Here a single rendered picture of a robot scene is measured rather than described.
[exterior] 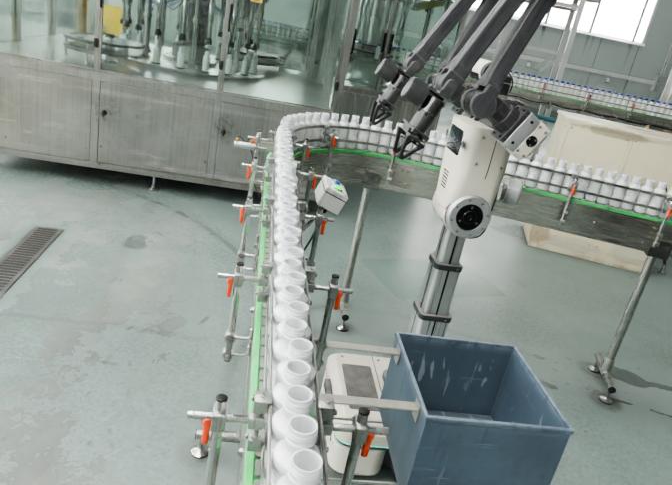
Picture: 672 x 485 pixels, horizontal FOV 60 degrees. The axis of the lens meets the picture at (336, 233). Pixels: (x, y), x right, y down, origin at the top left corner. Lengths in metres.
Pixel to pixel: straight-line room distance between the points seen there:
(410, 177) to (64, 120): 2.91
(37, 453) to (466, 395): 1.55
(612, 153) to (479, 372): 4.10
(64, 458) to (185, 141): 2.97
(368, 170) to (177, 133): 2.13
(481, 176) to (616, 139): 3.52
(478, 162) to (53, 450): 1.81
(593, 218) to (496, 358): 1.74
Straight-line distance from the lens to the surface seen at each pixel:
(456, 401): 1.59
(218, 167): 4.83
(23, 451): 2.46
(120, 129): 4.89
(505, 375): 1.58
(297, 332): 0.93
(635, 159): 5.53
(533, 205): 3.12
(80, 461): 2.40
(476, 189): 2.04
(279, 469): 0.76
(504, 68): 1.82
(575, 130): 5.39
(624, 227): 3.23
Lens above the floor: 1.63
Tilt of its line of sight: 20 degrees down
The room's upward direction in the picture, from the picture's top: 11 degrees clockwise
